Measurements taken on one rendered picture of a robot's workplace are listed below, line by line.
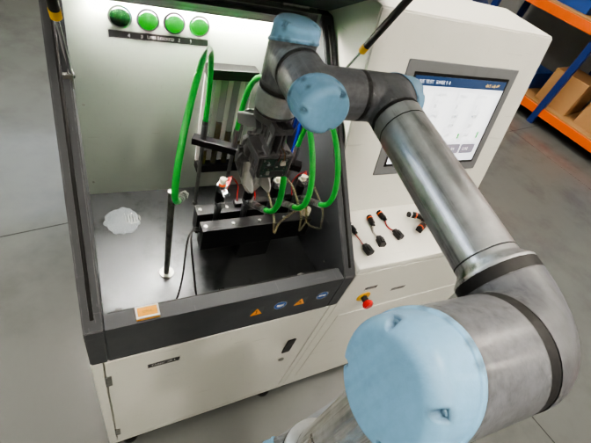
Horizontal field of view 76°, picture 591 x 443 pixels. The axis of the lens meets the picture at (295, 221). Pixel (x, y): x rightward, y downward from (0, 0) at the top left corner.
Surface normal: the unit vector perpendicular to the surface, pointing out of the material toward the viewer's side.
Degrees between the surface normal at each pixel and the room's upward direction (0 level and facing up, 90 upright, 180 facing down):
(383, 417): 82
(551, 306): 5
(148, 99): 90
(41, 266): 0
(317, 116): 90
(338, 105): 90
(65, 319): 0
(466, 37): 76
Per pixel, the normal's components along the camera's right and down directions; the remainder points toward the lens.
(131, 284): 0.27, -0.66
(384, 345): -0.86, -0.03
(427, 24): 0.43, 0.56
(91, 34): 0.38, 0.74
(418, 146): -0.44, -0.37
